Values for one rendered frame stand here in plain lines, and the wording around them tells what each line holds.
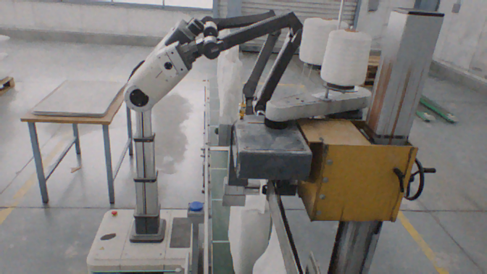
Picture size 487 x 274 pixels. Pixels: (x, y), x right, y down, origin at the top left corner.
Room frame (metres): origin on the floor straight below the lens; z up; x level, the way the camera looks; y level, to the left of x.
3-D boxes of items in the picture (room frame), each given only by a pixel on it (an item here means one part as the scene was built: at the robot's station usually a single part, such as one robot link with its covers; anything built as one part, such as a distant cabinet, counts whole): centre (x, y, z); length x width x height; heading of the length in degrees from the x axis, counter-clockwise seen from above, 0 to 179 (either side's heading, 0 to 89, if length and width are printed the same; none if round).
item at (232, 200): (1.25, 0.02, 0.98); 0.09 x 0.05 x 0.05; 97
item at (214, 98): (4.00, 0.24, 0.34); 2.21 x 0.39 x 0.09; 7
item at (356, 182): (1.22, -0.42, 1.18); 0.34 x 0.25 x 0.31; 97
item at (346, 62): (1.18, -0.30, 1.61); 0.15 x 0.14 x 0.17; 7
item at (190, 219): (1.36, 0.19, 0.81); 0.08 x 0.08 x 0.06; 7
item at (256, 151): (1.14, -0.08, 1.21); 0.30 x 0.25 x 0.30; 7
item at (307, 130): (1.21, -0.23, 1.26); 0.22 x 0.05 x 0.16; 7
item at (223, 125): (1.24, 0.07, 1.29); 0.08 x 0.05 x 0.09; 7
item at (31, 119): (2.85, 1.35, 0.38); 0.95 x 0.62 x 0.75; 7
